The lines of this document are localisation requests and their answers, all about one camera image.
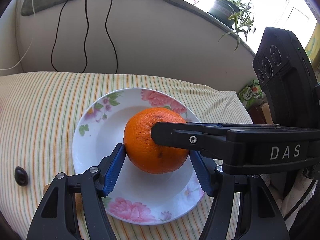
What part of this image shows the dark plum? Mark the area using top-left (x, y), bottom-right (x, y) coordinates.
top-left (14, 166), bottom-right (29, 187)

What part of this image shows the bumpy orange mandarin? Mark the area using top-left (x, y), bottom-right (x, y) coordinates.
top-left (123, 107), bottom-right (190, 175)

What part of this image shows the right white gloved hand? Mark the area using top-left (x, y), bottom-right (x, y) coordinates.
top-left (261, 171), bottom-right (318, 230)

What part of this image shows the green snack package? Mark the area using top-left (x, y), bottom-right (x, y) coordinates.
top-left (238, 79), bottom-right (264, 109)

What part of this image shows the floral white plate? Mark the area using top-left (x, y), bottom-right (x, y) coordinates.
top-left (72, 88), bottom-right (204, 225)

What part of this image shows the potted spider plant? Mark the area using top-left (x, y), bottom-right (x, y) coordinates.
top-left (217, 0), bottom-right (256, 51)

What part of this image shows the striped tablecloth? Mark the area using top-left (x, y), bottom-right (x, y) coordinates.
top-left (1, 72), bottom-right (251, 239)

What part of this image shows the black cable left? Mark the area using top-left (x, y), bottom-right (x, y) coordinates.
top-left (50, 0), bottom-right (82, 72)

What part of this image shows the black cable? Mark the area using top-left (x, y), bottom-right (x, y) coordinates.
top-left (50, 0), bottom-right (82, 72)
top-left (104, 0), bottom-right (119, 74)
top-left (81, 0), bottom-right (97, 74)

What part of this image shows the black cable right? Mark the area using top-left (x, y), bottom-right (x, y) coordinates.
top-left (104, 0), bottom-right (119, 74)

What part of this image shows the black cable middle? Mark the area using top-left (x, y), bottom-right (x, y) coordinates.
top-left (81, 0), bottom-right (97, 74)

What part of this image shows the white cable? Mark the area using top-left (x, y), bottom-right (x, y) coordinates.
top-left (0, 0), bottom-right (42, 71)

